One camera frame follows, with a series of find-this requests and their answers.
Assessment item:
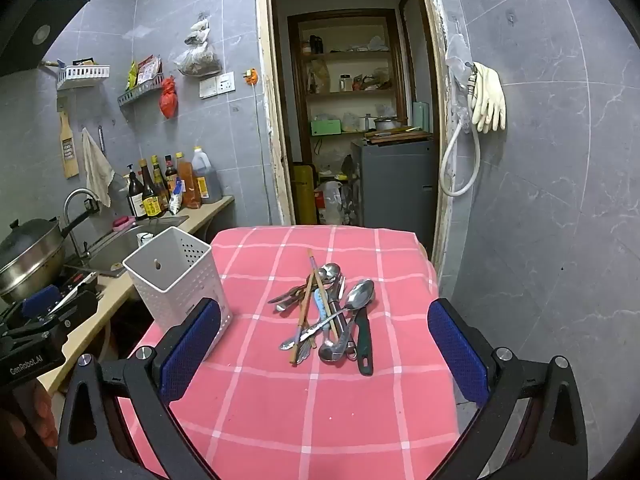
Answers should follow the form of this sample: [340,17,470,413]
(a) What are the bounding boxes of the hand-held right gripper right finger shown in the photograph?
[426,297,587,480]

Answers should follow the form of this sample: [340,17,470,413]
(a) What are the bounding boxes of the white wall basket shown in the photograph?
[56,64,111,91]

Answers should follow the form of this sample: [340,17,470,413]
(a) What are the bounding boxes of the cream rubber gloves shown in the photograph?
[471,61,507,134]

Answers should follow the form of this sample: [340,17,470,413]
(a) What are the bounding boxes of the wooden shelf unit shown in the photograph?
[287,9,408,141]

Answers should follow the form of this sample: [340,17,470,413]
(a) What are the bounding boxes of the hanging beige towel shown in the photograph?
[81,127,116,208]

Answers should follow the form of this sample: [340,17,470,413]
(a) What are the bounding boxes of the wooden cutting board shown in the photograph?
[364,127,433,142]

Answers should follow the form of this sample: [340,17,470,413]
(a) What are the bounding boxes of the black-handled peeler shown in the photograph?
[352,305,375,377]

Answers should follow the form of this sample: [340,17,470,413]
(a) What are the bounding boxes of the pink checked tablecloth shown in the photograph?
[117,225,461,480]

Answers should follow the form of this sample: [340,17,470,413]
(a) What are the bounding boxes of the dark pump bottle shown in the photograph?
[126,162,147,220]

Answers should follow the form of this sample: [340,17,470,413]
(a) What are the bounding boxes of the steel faucet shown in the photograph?
[62,187,101,261]

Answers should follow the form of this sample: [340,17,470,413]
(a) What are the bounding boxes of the steel pan with lid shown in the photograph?
[0,209,96,306]

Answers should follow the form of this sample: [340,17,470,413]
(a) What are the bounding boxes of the dark sauce bottle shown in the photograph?
[164,155,180,196]
[150,155,168,211]

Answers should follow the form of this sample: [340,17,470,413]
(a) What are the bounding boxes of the orange-brown sauce pouch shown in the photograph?
[176,160,203,209]

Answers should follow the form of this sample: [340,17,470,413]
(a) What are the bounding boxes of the red plastic bag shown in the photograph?
[159,76,179,120]

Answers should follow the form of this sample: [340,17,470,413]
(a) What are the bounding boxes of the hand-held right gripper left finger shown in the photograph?
[57,297,223,480]

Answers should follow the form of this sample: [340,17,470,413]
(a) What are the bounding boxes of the grey fridge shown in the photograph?
[350,137,437,228]

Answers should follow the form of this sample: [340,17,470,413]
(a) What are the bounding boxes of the soy sauce bottle yellow label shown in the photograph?
[139,159,162,218]

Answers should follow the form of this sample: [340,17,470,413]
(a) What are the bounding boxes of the black range hood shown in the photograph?
[0,0,101,78]

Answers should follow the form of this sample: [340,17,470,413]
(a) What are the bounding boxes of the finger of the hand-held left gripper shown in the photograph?
[15,284,63,322]
[30,290,100,342]

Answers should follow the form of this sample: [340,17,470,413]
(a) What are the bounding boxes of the clear hanging plastic bag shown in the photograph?
[445,17,473,133]

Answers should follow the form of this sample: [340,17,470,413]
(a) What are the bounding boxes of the clear bag of dried goods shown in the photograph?
[172,14,223,77]

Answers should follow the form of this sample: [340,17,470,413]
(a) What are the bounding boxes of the beige kitchen counter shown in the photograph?
[37,195,236,393]

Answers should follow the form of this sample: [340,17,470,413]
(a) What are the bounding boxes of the white plastic jug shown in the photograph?
[314,180,346,226]

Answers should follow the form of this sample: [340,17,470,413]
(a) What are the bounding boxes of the steel-handled peeler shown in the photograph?
[322,280,358,363]

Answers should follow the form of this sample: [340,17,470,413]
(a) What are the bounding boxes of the wooden door frame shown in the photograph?
[255,0,453,271]

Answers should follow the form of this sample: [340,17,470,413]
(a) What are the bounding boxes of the red snack packets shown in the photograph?
[136,55,163,86]

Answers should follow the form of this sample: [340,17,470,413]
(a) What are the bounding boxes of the blue-handled utensil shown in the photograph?
[312,287,341,333]

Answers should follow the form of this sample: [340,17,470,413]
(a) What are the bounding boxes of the steel fork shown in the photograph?
[267,285,308,313]

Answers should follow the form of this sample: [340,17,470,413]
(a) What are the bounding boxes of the white power cable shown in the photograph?
[254,85,263,221]

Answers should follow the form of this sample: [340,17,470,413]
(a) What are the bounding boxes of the steel sink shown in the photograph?
[65,215,190,278]

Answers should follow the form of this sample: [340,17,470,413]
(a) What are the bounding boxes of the white hose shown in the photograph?
[439,77,482,197]

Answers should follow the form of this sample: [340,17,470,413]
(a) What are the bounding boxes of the white perforated utensil holder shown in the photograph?
[122,226,233,338]

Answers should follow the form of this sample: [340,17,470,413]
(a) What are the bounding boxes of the wooden chopstick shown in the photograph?
[289,248,315,366]
[296,256,320,356]

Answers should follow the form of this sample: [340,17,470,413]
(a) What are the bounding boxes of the wooden grater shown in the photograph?
[56,107,81,180]

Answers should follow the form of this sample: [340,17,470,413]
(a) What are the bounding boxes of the person's left hand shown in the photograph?
[0,382,60,453]

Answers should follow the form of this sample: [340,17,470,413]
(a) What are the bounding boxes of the grey wall rack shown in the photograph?
[117,74,165,107]

